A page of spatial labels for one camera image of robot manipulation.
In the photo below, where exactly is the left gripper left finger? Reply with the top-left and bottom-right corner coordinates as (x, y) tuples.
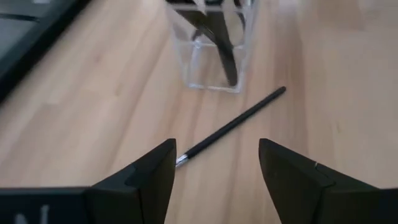
(85, 138), (177, 224)

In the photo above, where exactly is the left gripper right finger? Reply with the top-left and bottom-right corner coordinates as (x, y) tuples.
(259, 138), (383, 224)

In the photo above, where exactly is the thin black makeup brush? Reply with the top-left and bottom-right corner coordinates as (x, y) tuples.
(175, 86), (287, 169)

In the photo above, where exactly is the thick black powder brush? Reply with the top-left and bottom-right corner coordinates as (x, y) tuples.
(169, 0), (239, 87)

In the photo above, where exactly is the clear acrylic organizer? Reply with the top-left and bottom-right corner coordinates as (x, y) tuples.
(166, 0), (259, 93)

